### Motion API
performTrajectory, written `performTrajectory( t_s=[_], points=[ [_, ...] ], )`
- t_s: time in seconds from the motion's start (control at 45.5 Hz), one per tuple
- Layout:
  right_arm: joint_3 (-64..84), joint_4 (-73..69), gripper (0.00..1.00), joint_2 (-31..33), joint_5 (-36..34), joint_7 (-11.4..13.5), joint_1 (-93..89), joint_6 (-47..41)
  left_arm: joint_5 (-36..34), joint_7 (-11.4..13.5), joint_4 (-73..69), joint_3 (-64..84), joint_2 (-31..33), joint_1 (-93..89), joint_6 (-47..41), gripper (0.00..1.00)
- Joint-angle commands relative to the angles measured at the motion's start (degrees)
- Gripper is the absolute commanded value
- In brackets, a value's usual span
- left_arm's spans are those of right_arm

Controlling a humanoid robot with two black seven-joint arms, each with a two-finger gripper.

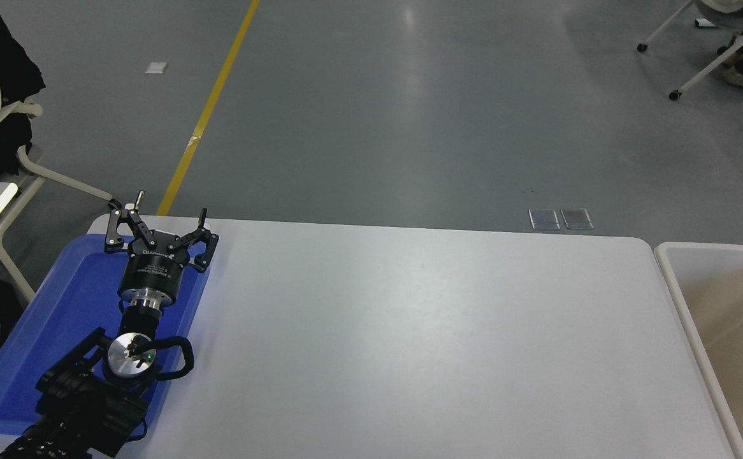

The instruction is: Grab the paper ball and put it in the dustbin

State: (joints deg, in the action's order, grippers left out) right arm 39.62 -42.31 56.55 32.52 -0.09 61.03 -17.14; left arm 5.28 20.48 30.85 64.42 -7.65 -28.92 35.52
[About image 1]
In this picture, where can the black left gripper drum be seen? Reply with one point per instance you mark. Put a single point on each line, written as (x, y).
(153, 271)

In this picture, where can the white frame chair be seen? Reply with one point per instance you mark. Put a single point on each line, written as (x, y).
(59, 178)

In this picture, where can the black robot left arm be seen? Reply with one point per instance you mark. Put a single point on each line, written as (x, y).
(85, 408)

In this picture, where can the blue plastic tray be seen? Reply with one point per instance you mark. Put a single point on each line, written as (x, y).
(59, 306)

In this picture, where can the clear floor plate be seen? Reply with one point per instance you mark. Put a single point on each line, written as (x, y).
(544, 219)
(577, 218)

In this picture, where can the large pale bin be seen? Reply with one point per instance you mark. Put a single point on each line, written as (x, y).
(728, 319)

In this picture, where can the small white floor object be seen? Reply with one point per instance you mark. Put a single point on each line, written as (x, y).
(705, 24)

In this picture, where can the white wheeled chair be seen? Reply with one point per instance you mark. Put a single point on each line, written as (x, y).
(706, 69)

